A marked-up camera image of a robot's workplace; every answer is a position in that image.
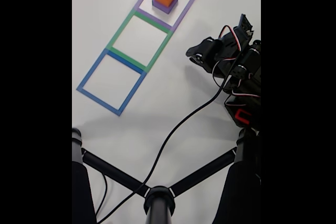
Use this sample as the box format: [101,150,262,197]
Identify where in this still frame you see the red white servo wires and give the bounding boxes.
[211,25,261,108]

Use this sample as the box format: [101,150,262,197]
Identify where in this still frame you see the purple tape square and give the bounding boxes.
[133,0,198,29]

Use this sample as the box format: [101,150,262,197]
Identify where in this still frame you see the black tripod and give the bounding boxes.
[72,126,261,224]

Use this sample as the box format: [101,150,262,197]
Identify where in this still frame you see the blue tape square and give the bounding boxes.
[76,48,148,117]

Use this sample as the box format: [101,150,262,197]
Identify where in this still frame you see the green tape square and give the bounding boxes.
[106,8,175,74]

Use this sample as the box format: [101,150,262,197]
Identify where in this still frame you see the purple foam block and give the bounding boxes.
[152,0,180,15]

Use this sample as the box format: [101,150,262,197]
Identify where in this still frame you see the black camera cable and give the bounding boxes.
[96,50,244,224]

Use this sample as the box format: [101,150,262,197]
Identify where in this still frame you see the red table clamp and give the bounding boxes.
[234,108,253,125]

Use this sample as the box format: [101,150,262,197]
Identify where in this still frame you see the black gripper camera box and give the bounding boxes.
[233,13,255,44]

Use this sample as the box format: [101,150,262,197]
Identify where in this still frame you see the thin black cable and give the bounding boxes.
[94,174,108,217]

